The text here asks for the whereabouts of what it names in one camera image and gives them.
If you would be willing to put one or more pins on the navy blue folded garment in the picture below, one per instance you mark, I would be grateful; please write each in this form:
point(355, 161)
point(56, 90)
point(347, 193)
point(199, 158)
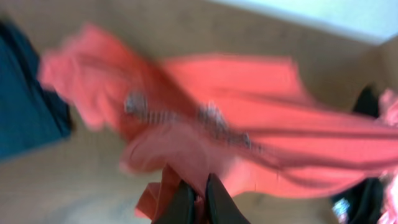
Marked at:
point(30, 116)

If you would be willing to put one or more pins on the red soccer t-shirt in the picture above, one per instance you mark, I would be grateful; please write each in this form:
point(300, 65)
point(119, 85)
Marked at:
point(246, 119)

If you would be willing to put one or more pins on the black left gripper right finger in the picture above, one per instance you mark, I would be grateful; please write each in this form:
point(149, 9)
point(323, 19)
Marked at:
point(220, 207)

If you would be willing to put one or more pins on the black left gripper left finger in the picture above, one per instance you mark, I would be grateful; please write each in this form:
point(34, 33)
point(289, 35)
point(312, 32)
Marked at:
point(181, 209)

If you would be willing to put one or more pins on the pink and black jersey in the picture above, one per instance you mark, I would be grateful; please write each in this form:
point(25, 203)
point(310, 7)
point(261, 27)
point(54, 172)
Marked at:
point(362, 204)

